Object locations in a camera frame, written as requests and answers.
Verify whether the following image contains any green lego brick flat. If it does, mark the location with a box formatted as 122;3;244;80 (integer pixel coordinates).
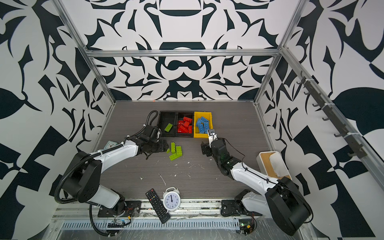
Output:
169;153;180;161

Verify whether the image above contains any wall hook rail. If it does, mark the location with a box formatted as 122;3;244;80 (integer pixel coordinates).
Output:
298;76;368;159

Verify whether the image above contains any black middle bin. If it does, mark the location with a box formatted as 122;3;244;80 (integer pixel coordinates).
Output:
176;112;194;138

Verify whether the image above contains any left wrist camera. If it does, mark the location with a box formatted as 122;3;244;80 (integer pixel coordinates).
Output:
142;125;162;142

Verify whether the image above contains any black bin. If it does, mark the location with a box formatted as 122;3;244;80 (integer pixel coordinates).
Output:
158;111;177;138
176;112;194;138

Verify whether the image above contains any white cable duct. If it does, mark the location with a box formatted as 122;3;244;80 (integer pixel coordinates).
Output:
61;219;241;231

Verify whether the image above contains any black remote control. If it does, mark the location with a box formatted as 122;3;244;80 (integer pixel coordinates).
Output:
146;189;171;224

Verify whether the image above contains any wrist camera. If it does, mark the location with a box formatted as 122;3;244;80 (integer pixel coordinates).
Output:
208;129;218;148
142;125;162;142

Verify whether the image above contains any red lego brick cluster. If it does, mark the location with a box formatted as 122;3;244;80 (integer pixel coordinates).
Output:
183;117;193;128

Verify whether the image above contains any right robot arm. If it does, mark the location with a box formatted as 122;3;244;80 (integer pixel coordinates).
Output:
201;138;313;236

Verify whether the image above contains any lone green lego brick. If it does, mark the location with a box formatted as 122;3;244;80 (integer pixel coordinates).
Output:
165;123;173;133

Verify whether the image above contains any small green square clock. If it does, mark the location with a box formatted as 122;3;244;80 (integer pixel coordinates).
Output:
104;141;119;150

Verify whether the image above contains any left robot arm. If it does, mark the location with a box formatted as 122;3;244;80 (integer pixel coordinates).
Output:
54;125;168;209

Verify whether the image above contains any white wooden-top tray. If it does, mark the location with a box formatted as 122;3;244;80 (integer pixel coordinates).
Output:
257;151;292;180

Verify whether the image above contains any yellow bin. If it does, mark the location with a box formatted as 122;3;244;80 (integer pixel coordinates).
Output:
194;112;214;139

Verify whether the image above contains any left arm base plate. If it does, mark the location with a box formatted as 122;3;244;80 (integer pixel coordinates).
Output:
98;201;142;218

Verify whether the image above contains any black left bin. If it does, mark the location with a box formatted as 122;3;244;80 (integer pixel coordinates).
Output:
158;111;177;138

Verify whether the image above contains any white twin-bell alarm clock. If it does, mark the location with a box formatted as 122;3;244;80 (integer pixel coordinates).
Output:
163;187;181;212

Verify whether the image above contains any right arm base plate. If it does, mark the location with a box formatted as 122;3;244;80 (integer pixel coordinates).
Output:
221;200;249;217

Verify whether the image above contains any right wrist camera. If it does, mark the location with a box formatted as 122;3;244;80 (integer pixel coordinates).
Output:
208;129;218;148

